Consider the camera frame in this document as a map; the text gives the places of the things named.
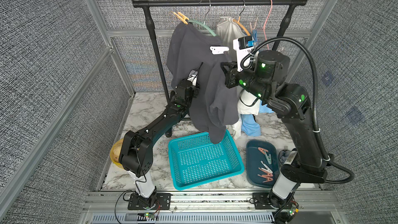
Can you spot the light blue t-shirt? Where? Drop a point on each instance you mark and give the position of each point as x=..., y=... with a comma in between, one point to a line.
x=249, y=125

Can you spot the yellow bamboo steamer basket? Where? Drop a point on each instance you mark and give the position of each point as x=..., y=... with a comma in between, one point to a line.
x=115, y=153

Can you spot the pink clothespin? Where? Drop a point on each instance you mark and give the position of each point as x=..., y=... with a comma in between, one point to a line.
x=253, y=27

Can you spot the white t-shirt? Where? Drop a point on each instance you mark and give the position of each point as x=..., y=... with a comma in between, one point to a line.
x=247, y=104

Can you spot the pile of pastel clothespins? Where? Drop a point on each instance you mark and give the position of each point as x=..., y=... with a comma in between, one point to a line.
x=267, y=172

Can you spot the dark teal clothespin tray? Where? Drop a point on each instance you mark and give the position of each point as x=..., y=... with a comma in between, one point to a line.
x=253, y=158

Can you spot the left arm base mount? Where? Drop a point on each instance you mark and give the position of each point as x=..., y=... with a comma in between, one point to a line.
x=156, y=201

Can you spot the teal plastic basket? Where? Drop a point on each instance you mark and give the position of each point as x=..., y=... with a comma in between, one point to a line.
x=195, y=160

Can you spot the white clothespin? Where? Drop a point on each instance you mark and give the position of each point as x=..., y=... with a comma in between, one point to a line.
x=218, y=50

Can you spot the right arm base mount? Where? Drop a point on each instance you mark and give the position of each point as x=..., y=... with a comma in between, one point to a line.
x=260, y=201

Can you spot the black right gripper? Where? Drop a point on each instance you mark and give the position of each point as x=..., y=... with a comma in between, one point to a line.
x=239, y=78

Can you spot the dark grey garment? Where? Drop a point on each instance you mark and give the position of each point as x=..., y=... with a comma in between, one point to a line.
x=215, y=107

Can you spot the black clothes rack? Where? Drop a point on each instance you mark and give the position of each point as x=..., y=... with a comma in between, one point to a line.
x=146, y=5

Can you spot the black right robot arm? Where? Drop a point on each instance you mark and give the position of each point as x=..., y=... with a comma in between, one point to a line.
x=292, y=105

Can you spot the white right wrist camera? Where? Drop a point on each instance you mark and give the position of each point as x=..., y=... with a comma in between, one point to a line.
x=243, y=46

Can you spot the pink clothes hanger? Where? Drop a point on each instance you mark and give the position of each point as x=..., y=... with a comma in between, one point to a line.
x=267, y=19

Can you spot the dark flower-shaped bowl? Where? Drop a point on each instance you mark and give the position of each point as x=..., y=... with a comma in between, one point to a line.
x=283, y=156

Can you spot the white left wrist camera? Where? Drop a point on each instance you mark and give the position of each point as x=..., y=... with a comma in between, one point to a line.
x=193, y=77

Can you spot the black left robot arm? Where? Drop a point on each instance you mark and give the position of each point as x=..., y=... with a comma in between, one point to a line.
x=136, y=154

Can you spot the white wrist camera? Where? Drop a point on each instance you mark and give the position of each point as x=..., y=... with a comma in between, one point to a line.
x=243, y=46
x=193, y=77

